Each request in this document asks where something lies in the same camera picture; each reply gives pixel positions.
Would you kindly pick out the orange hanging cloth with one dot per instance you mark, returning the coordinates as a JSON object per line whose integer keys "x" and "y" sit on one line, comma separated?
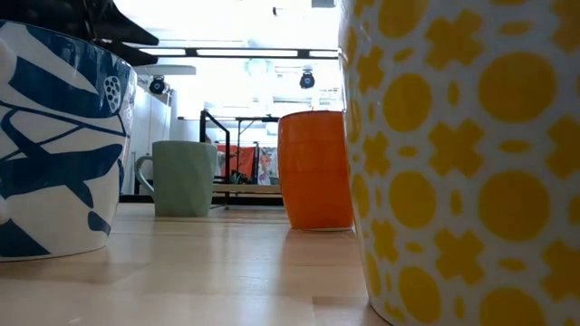
{"x": 242, "y": 160}

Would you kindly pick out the yellow patterned white mug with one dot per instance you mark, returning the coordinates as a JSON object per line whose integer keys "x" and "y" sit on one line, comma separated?
{"x": 453, "y": 181}

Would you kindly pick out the black ceiling spotlight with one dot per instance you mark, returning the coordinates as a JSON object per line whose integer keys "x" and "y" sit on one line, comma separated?
{"x": 157, "y": 85}
{"x": 306, "y": 80}

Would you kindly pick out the orange mug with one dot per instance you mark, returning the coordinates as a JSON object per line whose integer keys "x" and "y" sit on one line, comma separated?
{"x": 312, "y": 172}

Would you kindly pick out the blue leaf-print white mug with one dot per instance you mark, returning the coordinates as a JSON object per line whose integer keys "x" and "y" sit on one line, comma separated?
{"x": 59, "y": 136}

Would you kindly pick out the black table frame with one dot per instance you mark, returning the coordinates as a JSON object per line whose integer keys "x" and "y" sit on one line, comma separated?
{"x": 181, "y": 199}

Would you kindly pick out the mint green mug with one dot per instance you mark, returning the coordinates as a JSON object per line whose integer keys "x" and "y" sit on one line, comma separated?
{"x": 181, "y": 181}

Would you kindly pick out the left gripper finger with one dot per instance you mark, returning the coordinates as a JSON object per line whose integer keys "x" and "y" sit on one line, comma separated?
{"x": 122, "y": 31}
{"x": 131, "y": 55}

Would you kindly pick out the black ceiling light track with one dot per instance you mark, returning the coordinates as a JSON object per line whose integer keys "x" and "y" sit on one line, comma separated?
{"x": 190, "y": 52}

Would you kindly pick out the black metal mug rack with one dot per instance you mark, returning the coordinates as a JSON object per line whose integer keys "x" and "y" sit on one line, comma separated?
{"x": 247, "y": 188}

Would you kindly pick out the floral hanging cloth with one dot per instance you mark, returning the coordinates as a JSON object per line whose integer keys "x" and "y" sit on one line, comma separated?
{"x": 268, "y": 164}

